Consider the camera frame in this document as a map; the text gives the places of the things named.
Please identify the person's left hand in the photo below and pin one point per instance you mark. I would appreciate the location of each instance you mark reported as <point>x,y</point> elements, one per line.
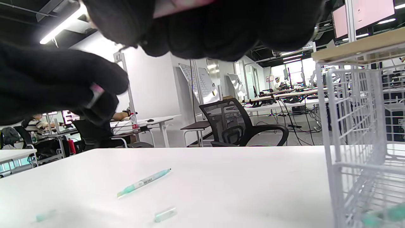
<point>47,82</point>

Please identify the person's right hand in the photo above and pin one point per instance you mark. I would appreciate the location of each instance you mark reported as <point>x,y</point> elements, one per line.
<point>237,25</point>

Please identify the pink highlighter cap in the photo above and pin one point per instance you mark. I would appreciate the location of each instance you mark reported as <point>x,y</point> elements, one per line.
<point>95,93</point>

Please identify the pink double-ended highlighter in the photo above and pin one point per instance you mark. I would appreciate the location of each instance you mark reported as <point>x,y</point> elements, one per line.
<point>177,6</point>

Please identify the teal double-ended highlighter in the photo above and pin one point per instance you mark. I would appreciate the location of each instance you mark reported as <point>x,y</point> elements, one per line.
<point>144,183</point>
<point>386,217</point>

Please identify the computer monitor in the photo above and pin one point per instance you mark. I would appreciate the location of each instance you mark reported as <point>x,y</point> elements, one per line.
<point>69,116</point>

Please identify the group of ceiling lights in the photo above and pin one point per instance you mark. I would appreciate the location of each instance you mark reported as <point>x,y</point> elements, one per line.
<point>60,27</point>

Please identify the black backpack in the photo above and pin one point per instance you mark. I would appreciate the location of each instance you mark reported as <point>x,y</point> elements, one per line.
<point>9,135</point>

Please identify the tilted whiteboard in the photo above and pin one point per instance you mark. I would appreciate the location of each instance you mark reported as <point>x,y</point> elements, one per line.
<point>202,82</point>

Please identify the white side table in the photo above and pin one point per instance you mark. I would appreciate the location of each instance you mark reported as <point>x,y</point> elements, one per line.
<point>15,154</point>

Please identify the long white office desk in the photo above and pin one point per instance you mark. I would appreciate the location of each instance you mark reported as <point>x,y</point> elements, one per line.
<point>284,95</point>

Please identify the white framed partition panel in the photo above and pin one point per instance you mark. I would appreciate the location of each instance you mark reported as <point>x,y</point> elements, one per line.
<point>129,101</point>

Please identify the black mesh office chair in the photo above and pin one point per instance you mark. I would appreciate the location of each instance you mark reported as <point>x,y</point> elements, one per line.
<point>218,117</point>

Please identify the clear water bottle red label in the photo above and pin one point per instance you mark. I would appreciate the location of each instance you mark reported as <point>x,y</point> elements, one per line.
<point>134,123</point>

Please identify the white cart with brown top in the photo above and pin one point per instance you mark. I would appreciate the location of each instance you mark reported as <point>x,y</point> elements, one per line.
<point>196,125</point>

